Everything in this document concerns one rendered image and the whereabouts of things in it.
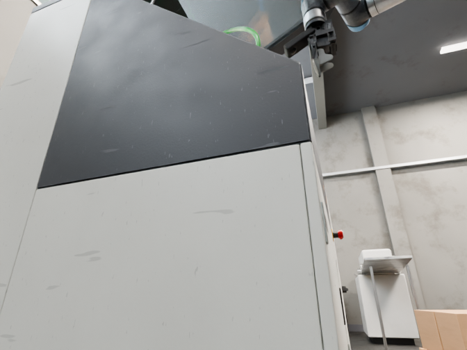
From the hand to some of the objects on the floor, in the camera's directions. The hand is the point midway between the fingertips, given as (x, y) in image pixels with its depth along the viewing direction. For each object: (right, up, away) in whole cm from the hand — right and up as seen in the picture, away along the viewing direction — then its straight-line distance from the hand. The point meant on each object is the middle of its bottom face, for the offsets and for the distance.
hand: (317, 73), depth 90 cm
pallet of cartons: (+198, -183, +117) cm, 294 cm away
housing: (-58, -136, +4) cm, 148 cm away
